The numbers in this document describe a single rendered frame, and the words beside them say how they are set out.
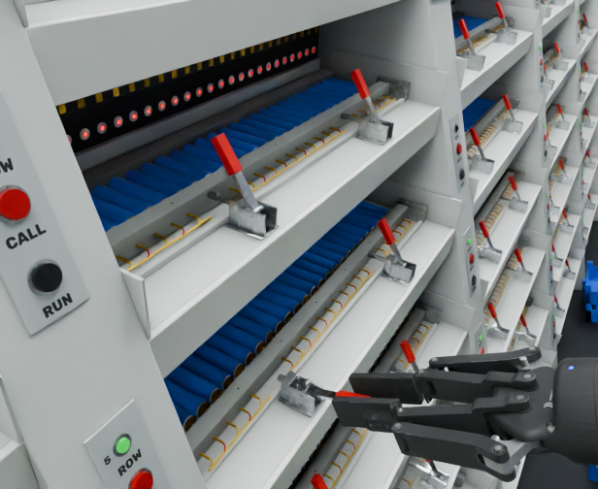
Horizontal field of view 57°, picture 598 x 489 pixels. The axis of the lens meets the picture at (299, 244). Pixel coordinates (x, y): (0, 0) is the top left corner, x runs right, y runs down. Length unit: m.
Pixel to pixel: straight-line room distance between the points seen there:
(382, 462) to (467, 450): 0.36
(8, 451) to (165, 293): 0.15
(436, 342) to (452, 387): 0.47
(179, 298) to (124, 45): 0.18
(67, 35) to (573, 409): 0.40
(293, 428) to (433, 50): 0.55
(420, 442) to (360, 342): 0.22
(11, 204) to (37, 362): 0.09
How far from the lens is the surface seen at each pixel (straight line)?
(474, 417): 0.47
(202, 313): 0.42
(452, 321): 1.01
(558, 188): 2.12
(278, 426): 0.57
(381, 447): 0.81
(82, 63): 0.37
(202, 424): 0.54
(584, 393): 0.43
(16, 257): 0.32
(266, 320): 0.65
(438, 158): 0.89
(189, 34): 0.43
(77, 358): 0.35
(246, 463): 0.54
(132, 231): 0.45
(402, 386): 0.53
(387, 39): 0.87
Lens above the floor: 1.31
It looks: 23 degrees down
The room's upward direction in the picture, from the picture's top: 14 degrees counter-clockwise
